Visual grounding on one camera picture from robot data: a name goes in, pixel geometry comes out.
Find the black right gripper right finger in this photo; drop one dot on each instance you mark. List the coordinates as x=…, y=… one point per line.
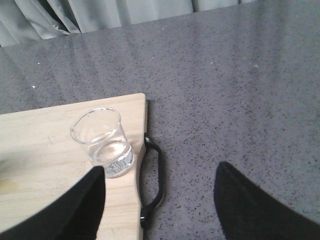
x=246, y=212

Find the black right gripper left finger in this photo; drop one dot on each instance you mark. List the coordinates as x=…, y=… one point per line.
x=76, y=215

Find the clear glass beaker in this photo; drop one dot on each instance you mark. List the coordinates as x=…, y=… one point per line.
x=99, y=131

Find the wooden cutting board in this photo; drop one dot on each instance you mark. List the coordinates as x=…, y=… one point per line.
x=39, y=161

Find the light grey curtain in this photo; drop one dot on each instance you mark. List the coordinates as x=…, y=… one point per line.
x=24, y=21

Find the black cutting board handle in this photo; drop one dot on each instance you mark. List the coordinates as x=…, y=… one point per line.
x=152, y=181

